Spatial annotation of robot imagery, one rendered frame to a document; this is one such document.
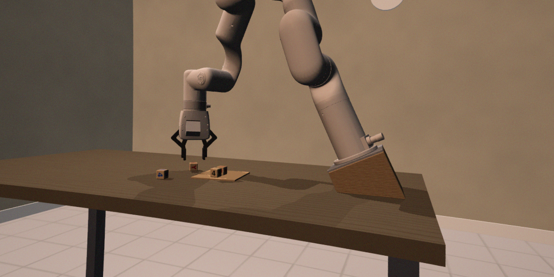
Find tan flat mat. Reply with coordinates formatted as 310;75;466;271
191;170;250;181

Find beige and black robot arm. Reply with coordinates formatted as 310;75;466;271
184;0;385;165

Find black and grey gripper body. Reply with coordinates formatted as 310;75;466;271
179;109;210;140

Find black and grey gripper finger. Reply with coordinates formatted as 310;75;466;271
202;130;217;160
171;129;187;161

